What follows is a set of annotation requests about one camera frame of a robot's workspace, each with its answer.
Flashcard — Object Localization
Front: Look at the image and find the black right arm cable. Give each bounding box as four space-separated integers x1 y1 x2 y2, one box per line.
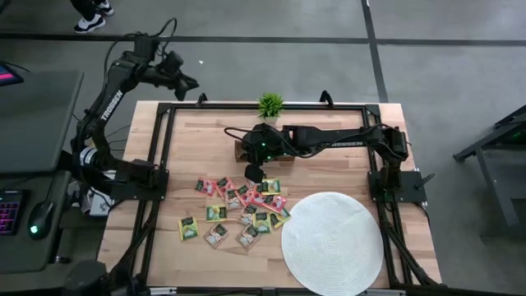
224 126 288 160

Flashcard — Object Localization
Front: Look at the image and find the backlit black keyboard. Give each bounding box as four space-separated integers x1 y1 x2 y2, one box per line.
0 188 29 238

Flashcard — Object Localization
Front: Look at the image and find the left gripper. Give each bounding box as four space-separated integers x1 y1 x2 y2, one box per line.
158 52 201 102

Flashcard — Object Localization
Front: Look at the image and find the tablet with pink screen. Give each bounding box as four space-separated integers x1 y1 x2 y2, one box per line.
0 61 25 87

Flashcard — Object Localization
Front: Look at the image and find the wooden three-compartment tea box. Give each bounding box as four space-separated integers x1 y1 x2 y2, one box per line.
233 139 295 164

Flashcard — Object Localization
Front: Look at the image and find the small potted green plant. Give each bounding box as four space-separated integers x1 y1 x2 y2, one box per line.
256 92 284 124

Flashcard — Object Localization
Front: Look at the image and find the person's leg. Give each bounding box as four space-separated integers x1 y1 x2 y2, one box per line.
69 0 102 21

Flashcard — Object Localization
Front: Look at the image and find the dark grey keyboard shelf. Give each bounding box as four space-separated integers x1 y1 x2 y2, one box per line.
0 170 73 275

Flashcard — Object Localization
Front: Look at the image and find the white round woven placemat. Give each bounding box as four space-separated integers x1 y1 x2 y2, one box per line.
280 192 385 296

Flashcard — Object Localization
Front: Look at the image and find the white printed cardboard box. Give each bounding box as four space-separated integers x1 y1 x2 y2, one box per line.
88 187 116 218

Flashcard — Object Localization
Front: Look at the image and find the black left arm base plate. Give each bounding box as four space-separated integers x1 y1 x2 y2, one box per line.
109 169 170 202

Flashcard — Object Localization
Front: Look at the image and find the black computer mouse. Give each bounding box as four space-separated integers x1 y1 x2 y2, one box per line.
27 200 57 241

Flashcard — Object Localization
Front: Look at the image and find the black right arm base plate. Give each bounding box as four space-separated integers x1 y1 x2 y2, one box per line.
368 170 436 203

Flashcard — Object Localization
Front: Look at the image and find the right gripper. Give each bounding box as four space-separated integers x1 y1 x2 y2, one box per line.
240 122 288 184

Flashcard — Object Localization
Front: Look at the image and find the person's shoe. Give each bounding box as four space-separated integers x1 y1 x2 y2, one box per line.
92 0 115 16
73 14 107 34

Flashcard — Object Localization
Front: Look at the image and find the lemon lime twist tea sachet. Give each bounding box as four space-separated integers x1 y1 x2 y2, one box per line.
270 207 292 229
252 211 272 235
205 204 228 224
178 216 200 242
261 178 282 196

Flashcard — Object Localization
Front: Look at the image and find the black metal side table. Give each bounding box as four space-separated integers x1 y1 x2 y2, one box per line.
453 104 526 239

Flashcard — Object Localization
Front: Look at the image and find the dark grey desk top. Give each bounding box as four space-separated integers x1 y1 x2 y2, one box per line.
0 69 85 174

